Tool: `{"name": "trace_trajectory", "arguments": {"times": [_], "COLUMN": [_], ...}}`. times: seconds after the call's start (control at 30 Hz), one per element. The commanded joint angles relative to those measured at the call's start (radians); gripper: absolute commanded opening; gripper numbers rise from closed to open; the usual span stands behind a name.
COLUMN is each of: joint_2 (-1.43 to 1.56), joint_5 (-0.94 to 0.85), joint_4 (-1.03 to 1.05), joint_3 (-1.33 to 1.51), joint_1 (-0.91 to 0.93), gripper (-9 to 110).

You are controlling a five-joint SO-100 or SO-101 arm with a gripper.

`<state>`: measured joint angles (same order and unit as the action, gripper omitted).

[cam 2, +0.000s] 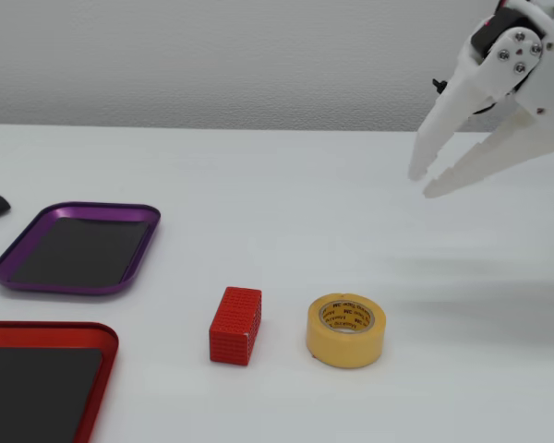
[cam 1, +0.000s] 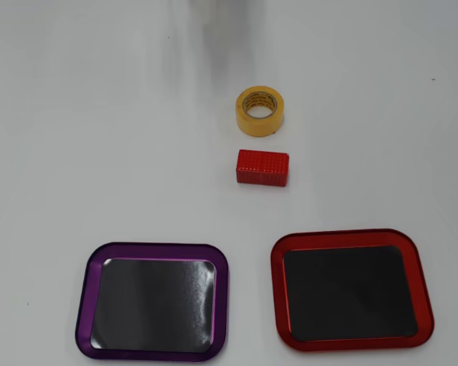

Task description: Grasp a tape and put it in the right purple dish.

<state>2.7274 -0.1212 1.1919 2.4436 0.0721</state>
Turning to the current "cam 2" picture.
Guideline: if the yellow masking tape roll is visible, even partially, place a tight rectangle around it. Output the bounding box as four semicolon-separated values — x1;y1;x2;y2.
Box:
305;292;388;369

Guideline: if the red perforated rectangular block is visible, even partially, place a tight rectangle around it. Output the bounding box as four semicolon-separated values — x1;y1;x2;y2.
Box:
209;286;263;367

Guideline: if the purple metal tray black inlay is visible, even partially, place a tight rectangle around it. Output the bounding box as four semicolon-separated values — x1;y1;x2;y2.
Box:
0;201;162;296

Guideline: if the red metal tray black inlay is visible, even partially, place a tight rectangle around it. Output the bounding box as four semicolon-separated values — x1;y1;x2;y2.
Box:
0;321;120;443

